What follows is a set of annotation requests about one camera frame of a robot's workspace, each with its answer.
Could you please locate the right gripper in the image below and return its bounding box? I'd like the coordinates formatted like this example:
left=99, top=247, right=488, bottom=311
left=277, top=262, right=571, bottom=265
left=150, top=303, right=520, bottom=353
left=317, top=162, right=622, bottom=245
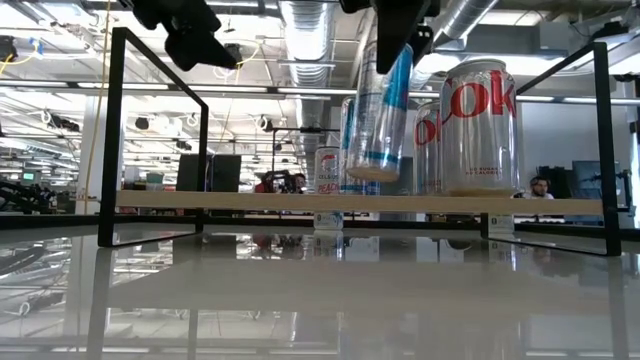
left=338, top=0, right=442, bottom=76

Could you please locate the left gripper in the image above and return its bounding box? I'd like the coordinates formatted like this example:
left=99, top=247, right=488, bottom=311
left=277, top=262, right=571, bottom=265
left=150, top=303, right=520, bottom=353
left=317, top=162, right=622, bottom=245
left=129, top=0, right=240, bottom=73

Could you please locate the silver Diet Coke can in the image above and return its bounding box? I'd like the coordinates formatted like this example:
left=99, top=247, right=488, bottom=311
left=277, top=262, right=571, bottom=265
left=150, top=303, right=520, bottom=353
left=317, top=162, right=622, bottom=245
left=439, top=58, right=521, bottom=198
left=413, top=99, right=444, bottom=196

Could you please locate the white Celsius peach can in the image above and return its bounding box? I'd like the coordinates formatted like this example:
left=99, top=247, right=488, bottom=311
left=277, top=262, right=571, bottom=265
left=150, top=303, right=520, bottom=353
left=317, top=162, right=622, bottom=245
left=313, top=146, right=346, bottom=231

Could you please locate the white Celsius can orange print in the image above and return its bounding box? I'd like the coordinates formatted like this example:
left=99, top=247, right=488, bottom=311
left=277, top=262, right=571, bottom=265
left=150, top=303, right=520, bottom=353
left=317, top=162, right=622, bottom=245
left=487, top=213, right=516, bottom=235

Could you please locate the black computer monitor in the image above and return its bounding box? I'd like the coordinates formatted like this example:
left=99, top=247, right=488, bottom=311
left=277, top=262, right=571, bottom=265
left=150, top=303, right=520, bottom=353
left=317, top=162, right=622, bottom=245
left=175, top=153, right=243, bottom=193

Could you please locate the dark computer monitor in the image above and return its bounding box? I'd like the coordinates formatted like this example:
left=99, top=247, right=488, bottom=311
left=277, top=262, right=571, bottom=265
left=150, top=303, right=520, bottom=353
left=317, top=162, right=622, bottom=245
left=571, top=159, right=632, bottom=207

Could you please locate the black ceiling camera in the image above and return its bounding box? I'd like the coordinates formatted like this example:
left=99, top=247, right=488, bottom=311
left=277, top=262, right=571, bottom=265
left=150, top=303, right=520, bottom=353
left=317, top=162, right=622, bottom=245
left=224, top=42, right=247, bottom=69

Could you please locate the silver ventilation duct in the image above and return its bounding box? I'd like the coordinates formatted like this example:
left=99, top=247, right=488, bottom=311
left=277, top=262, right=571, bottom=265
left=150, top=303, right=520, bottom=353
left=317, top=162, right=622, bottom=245
left=278, top=0, right=335, bottom=171
left=414, top=0, right=501, bottom=89

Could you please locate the black metal stand frame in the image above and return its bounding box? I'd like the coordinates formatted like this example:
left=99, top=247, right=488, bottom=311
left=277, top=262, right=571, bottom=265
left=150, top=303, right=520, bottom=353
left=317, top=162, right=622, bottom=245
left=271, top=126, right=341, bottom=169

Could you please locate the yellow cable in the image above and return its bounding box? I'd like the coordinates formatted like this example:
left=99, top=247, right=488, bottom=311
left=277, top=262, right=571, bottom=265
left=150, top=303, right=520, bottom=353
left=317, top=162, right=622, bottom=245
left=84, top=0, right=112, bottom=201

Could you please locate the wooden shelf black metal frame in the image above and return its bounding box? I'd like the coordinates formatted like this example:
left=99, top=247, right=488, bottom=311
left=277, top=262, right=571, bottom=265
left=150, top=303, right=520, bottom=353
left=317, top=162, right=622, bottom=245
left=97, top=25, right=623, bottom=258

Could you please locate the black table frame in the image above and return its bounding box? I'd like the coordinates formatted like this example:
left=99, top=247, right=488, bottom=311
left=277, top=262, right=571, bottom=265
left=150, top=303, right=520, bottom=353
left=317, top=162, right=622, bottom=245
left=0, top=213, right=640, bottom=240

